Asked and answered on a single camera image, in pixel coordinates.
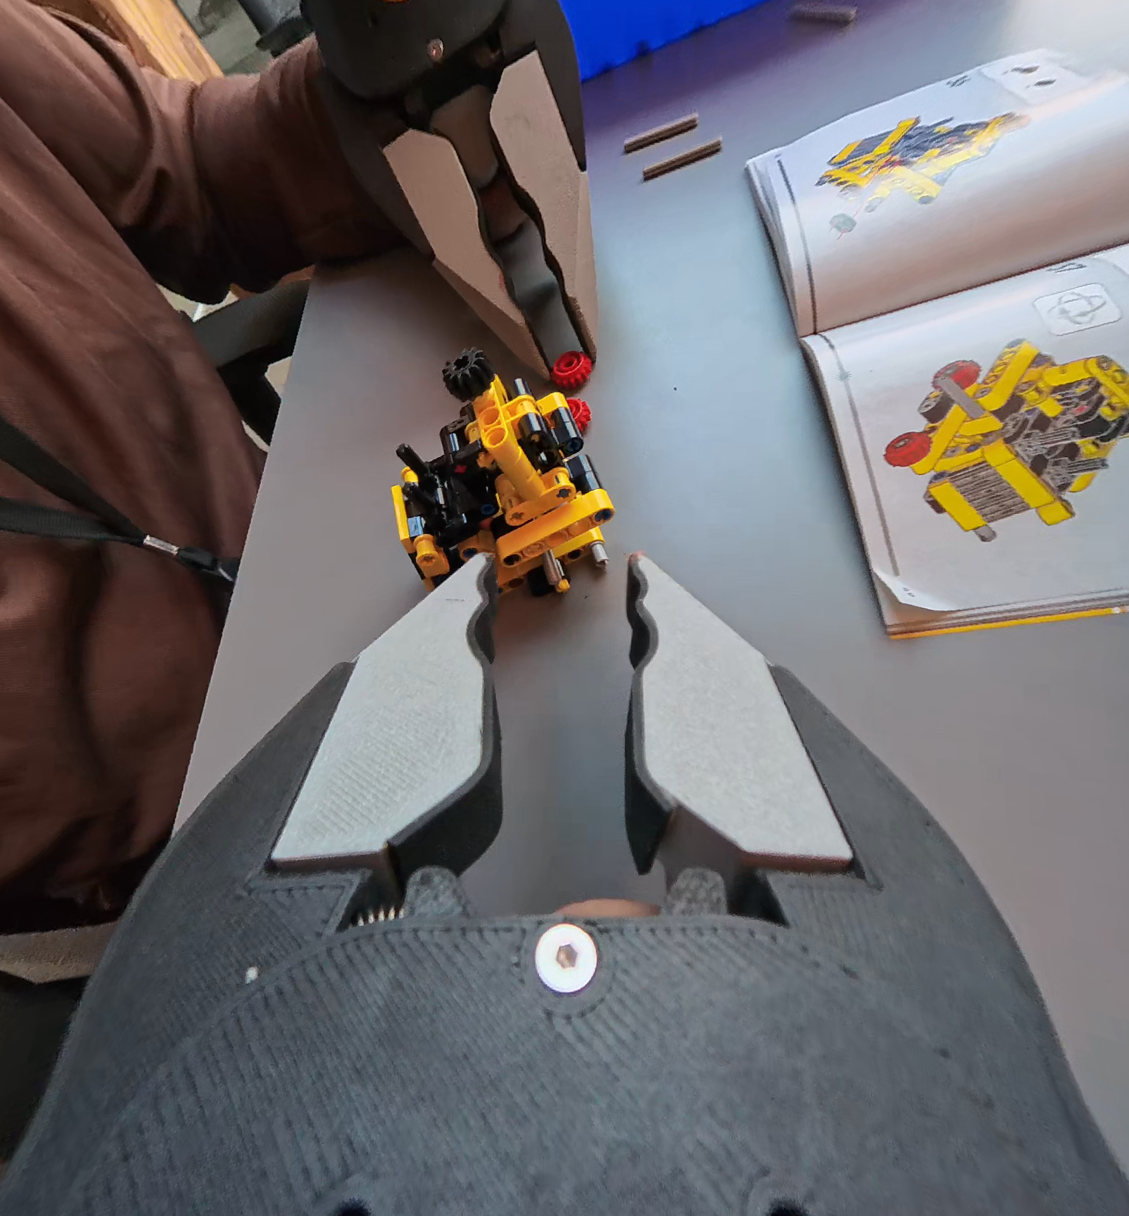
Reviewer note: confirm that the red lego gear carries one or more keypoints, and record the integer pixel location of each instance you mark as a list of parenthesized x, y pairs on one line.
[(578, 413), (572, 369)]

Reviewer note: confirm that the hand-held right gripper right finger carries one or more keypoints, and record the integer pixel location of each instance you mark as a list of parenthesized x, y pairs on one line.
[(735, 750)]

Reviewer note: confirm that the lego instruction booklet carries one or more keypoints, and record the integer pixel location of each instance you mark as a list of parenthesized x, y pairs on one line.
[(953, 237)]

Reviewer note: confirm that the yellow and black lego model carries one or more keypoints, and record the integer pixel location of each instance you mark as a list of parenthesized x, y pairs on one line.
[(507, 475)]

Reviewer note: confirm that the dark lego axle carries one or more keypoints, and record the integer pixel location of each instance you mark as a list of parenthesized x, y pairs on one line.
[(824, 13), (660, 132), (682, 159)]

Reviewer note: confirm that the person's left forearm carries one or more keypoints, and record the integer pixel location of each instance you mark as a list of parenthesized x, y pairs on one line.
[(193, 142)]

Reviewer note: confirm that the person in brown shirt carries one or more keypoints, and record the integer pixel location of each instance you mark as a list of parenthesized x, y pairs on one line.
[(69, 712)]

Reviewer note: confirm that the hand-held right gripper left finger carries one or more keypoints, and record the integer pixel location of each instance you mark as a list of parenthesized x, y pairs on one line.
[(383, 741)]

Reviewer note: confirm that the blue plastic bin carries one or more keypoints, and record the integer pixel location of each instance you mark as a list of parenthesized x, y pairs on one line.
[(659, 28)]

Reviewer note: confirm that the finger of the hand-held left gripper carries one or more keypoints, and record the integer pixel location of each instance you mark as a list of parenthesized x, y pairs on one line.
[(450, 228), (549, 171)]

